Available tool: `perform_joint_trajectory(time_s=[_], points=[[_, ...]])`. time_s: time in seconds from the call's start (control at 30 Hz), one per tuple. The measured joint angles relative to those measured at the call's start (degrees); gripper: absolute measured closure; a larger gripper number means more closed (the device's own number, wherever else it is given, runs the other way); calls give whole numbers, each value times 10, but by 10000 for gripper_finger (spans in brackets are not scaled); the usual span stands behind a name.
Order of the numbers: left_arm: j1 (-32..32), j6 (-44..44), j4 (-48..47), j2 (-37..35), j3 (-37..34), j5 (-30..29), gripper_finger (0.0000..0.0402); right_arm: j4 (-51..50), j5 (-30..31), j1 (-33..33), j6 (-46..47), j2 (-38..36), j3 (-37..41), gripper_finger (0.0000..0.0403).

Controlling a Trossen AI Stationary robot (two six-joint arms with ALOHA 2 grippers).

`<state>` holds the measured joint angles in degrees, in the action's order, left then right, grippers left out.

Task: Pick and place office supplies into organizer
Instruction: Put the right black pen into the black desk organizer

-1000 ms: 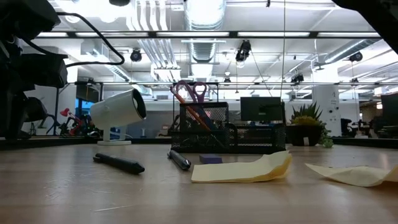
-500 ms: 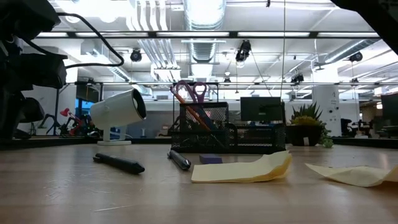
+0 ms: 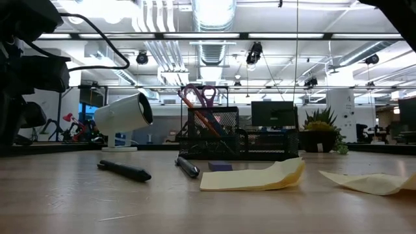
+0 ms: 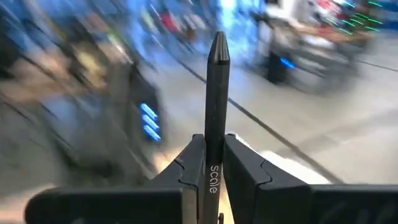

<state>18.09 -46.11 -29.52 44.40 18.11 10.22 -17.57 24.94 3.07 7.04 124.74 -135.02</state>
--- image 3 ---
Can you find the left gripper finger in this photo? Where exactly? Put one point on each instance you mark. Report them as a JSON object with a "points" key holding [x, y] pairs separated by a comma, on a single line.
{"points": [[11, 117], [34, 115]]}

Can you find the black pen with clip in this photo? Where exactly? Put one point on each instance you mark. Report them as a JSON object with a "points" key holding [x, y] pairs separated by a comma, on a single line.
{"points": [[125, 170]]}

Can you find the orange pencil with eraser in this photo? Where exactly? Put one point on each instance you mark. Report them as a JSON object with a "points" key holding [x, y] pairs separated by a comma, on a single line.
{"points": [[188, 102]]}

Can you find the dark grey pen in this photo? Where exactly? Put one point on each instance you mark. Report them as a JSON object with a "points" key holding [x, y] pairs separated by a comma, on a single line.
{"points": [[188, 167]]}

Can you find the purple eraser block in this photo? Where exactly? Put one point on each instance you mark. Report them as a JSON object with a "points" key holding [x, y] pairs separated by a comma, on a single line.
{"points": [[220, 166]]}

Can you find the yellow sticky note pad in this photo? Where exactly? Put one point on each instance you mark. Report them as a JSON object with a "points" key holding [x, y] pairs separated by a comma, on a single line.
{"points": [[247, 180]]}

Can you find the yellow sticky sheet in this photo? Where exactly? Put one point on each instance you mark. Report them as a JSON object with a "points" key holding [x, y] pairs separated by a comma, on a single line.
{"points": [[370, 185]]}

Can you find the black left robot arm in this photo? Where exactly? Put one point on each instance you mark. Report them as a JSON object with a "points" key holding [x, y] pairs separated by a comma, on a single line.
{"points": [[26, 19]]}

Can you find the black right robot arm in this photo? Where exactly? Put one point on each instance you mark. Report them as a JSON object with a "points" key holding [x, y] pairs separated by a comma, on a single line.
{"points": [[403, 16]]}

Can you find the black mesh desk organizer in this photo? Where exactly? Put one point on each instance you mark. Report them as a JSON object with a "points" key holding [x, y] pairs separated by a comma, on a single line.
{"points": [[211, 148]]}

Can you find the red desk lamp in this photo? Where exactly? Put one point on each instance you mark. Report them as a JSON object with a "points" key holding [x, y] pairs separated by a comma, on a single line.
{"points": [[67, 117]]}

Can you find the black hanging box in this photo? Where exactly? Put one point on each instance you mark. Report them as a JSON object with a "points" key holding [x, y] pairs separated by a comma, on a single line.
{"points": [[92, 97]]}

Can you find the white spotlight lamp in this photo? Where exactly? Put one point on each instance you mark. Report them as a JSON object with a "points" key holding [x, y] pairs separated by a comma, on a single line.
{"points": [[120, 117]]}

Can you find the black ceiling spotlight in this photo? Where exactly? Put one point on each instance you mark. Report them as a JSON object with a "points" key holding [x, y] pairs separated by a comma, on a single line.
{"points": [[372, 59], [142, 58], [255, 52], [311, 82]]}

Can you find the black overhead rig bar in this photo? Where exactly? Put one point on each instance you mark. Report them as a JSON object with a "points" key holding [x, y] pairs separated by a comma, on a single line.
{"points": [[244, 36]]}

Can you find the black computer monitor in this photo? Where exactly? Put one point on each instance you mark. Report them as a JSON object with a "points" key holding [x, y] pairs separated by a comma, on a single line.
{"points": [[273, 113], [408, 110]]}

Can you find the potted green succulent plant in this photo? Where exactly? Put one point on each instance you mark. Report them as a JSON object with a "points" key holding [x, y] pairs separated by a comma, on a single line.
{"points": [[320, 139]]}

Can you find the black aluminium table frame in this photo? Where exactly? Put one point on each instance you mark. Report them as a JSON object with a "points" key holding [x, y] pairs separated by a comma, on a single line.
{"points": [[65, 149]]}

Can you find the silver ventilation duct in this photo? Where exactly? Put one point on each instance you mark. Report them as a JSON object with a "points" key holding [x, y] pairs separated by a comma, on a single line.
{"points": [[213, 16]]}

